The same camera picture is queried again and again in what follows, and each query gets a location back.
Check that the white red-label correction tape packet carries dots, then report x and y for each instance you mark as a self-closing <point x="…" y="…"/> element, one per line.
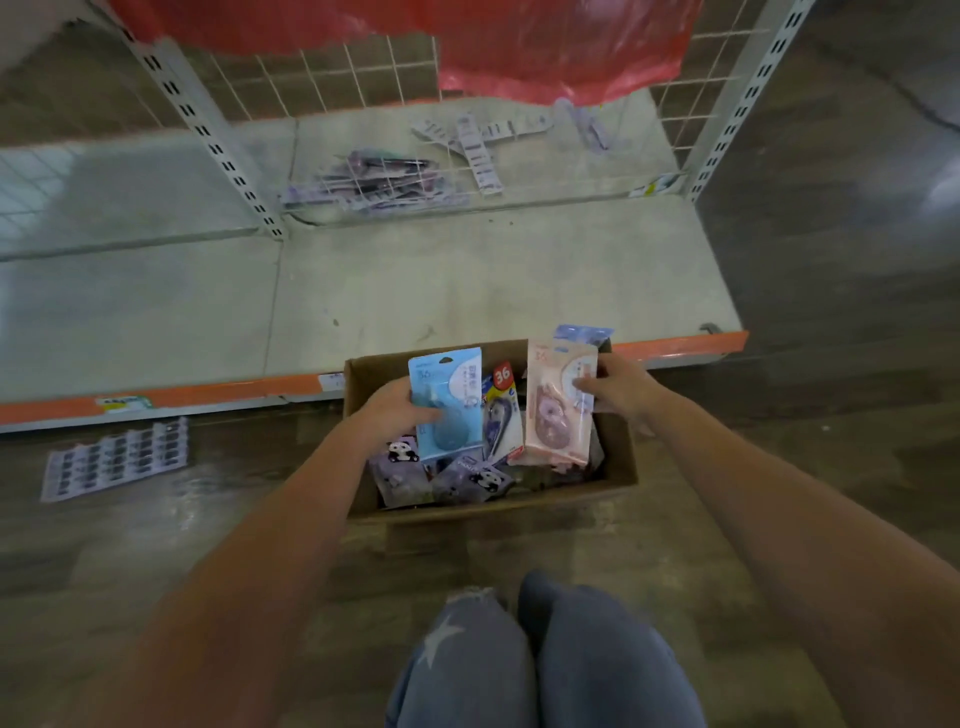
<point x="501" y="412"/>

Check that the lilac plastic packet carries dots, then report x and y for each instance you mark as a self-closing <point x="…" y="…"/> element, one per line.
<point x="589" y="124"/>

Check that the white slotted shelf upright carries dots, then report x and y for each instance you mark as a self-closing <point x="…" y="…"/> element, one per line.
<point x="199" y="127"/>
<point x="739" y="97"/>

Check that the pile of purple packets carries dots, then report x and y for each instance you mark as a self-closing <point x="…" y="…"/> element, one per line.
<point x="375" y="176"/>

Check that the blue denim jeans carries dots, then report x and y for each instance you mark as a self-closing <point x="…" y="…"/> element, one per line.
<point x="547" y="660"/>

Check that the red plastic sheet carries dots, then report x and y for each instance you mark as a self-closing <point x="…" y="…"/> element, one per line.
<point x="525" y="45"/>

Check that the person's left thumb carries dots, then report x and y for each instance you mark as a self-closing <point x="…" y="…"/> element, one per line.
<point x="424" y="414"/>

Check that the person's left hand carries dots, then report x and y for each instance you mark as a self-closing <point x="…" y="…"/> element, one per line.
<point x="390" y="416"/>

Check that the person's right forearm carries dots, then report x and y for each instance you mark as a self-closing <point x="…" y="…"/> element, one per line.
<point x="795" y="555"/>

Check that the green yellow shelf tag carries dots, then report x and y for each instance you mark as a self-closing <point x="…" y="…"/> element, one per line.
<point x="122" y="403"/>

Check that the yellow green label card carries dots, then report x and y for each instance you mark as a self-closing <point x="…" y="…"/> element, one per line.
<point x="660" y="184"/>

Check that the person's left forearm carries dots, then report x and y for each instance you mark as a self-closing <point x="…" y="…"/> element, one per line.
<point x="255" y="570"/>

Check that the blue correction tape packet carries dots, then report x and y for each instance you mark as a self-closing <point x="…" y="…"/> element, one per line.
<point x="450" y="397"/>

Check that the purple panda packet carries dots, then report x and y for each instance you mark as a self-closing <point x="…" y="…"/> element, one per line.
<point x="472" y="480"/>
<point x="401" y="476"/>

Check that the sheet of sticker labels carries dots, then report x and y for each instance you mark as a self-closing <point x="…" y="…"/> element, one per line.
<point x="116" y="459"/>

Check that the pile of white label strips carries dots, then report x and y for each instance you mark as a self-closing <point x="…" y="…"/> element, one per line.
<point x="472" y="146"/>

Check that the brown cardboard box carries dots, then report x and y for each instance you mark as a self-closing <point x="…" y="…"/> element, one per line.
<point x="487" y="502"/>

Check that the person's right hand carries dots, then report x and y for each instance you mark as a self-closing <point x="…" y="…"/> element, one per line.
<point x="626" y="390"/>

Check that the white shelf with orange edge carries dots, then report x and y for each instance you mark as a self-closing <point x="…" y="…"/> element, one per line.
<point x="450" y="285"/>

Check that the person's right thumb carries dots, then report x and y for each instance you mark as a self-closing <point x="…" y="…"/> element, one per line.
<point x="589" y="386"/>

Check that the pink correction tape packet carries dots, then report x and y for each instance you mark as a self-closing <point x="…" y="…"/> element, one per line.
<point x="551" y="420"/>

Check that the white shelf price tag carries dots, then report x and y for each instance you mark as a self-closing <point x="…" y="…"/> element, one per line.
<point x="331" y="381"/>

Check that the lilac correction tape packet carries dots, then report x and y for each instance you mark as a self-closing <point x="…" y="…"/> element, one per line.
<point x="583" y="334"/>

